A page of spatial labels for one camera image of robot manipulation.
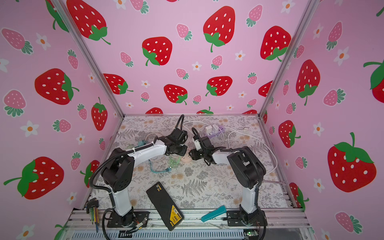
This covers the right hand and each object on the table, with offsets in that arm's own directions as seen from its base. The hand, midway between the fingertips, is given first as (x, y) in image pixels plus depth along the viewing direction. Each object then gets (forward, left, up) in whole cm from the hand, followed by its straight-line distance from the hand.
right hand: (192, 153), depth 97 cm
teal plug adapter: (+3, +36, +2) cm, 36 cm away
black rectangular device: (-35, +7, +1) cm, 36 cm away
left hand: (0, +5, +5) cm, 7 cm away
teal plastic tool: (-31, -20, -3) cm, 37 cm away
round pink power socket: (-5, +3, +2) cm, 6 cm away
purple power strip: (+24, -19, 0) cm, 30 cm away
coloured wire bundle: (-39, +47, +1) cm, 61 cm away
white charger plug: (+19, -13, +5) cm, 23 cm away
